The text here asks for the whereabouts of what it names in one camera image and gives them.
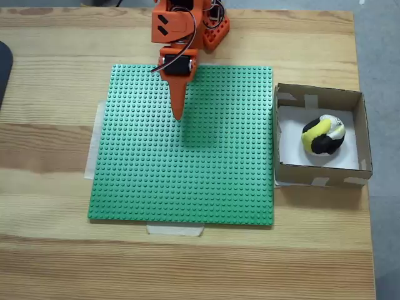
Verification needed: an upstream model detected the black rounded flat object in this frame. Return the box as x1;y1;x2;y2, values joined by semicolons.
0;40;15;110

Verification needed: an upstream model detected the thin gripper motor cable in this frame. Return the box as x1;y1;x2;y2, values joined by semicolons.
150;0;201;74

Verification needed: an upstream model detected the green studded baseplate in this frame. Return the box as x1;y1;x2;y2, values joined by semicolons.
87;64;275;229

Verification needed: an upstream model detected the yellow black white soft ball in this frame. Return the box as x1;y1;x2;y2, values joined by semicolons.
301;114;347;156

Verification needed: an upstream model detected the wide masking tape strip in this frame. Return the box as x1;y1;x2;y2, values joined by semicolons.
84;101;107;181

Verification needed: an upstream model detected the brown cardboard box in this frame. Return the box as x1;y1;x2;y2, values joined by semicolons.
273;82;374;190

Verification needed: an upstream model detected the white paper sheet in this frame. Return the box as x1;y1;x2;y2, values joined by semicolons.
277;105;359;171

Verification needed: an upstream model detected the short masking tape strip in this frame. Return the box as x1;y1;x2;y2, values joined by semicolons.
146;223;206;238

